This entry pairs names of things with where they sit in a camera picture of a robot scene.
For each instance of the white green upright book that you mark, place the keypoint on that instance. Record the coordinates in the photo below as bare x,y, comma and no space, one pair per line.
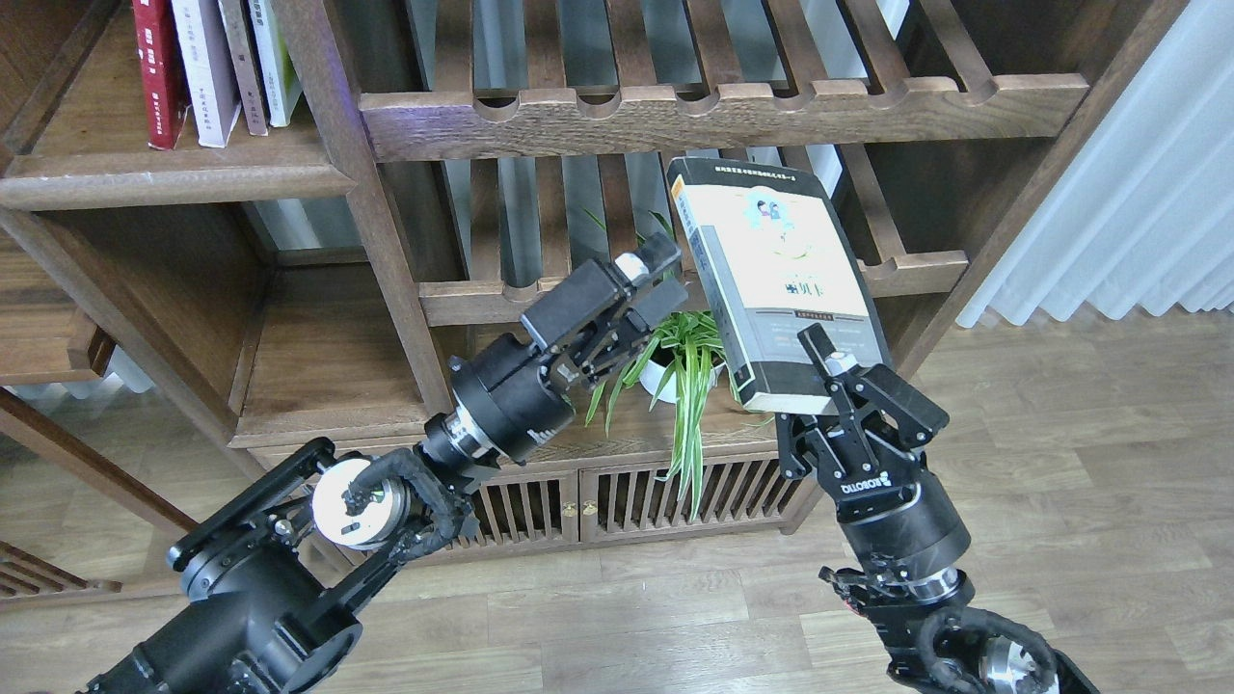
282,86

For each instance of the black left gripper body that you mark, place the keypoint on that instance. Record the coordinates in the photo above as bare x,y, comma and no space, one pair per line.
512,397

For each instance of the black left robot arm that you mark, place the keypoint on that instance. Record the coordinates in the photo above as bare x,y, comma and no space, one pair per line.
276,578

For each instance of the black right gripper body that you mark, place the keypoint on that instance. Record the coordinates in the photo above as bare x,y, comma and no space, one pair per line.
869,458

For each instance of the red paperback book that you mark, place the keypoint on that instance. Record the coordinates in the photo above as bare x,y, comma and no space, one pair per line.
166,97

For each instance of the pale lilac paperback book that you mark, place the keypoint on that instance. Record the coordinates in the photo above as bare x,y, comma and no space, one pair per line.
208,67

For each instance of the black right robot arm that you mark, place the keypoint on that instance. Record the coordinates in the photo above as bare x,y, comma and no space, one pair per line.
938,643

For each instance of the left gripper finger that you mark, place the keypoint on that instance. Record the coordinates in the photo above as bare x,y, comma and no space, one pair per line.
657,255

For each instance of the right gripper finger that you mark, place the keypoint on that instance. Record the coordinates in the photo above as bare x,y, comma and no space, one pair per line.
829,362

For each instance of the yellow and black thick book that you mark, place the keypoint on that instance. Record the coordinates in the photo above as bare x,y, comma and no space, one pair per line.
773,260

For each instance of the white curtain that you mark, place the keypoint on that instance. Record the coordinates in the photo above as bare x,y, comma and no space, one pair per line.
1142,217

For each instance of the brown upright book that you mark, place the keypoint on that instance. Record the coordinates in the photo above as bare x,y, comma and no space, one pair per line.
237,24

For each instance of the green spider plant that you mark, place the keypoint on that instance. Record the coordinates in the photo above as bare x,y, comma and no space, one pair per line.
687,463

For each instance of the dark wooden bookshelf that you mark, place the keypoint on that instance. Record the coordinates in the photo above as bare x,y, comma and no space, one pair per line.
301,284

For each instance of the white plant pot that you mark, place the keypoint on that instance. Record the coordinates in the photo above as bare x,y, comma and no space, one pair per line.
683,370

